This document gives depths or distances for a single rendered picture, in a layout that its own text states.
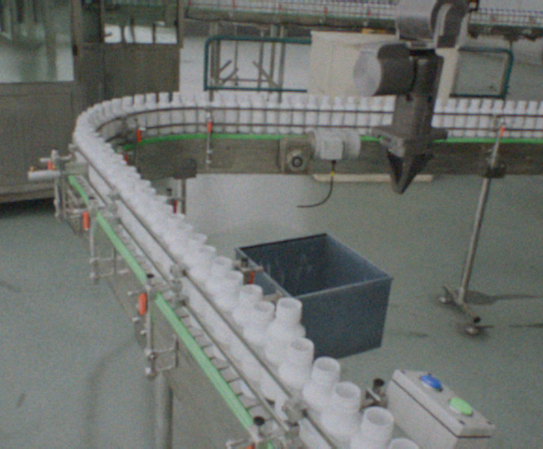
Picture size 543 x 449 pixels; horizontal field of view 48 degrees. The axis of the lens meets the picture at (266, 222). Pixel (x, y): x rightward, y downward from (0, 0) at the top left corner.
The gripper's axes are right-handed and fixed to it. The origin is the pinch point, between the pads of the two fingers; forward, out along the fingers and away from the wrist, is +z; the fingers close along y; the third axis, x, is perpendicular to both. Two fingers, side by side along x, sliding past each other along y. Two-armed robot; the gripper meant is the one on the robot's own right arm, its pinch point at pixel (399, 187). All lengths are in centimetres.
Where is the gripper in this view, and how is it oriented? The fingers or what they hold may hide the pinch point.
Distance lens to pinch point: 95.4
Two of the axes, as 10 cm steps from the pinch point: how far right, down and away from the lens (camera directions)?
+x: 5.7, 3.8, -7.2
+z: -0.8, 9.1, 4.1
